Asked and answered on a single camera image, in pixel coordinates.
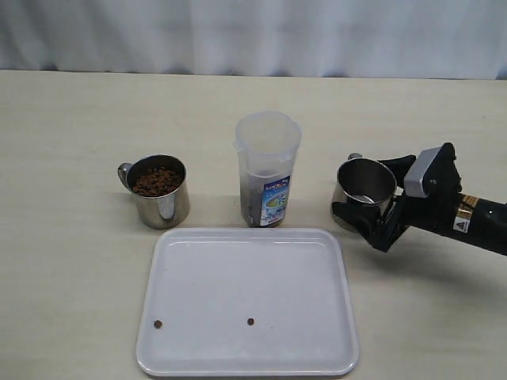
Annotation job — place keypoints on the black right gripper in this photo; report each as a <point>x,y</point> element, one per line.
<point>433,214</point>

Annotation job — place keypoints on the steel mug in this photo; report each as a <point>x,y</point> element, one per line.
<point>162,212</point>
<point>364,182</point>

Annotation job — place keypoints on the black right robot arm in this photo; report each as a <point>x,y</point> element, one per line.
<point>475,221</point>

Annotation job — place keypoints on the clear plastic container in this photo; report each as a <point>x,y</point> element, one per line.
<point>266,143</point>

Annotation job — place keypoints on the white curtain backdrop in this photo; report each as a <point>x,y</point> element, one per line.
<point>356,39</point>

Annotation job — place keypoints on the white plastic tray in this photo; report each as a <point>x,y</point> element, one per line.
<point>204,283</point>

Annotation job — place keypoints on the brown pellets in left mug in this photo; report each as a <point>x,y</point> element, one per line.
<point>157,182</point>

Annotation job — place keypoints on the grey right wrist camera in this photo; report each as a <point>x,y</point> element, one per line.
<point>414,179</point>

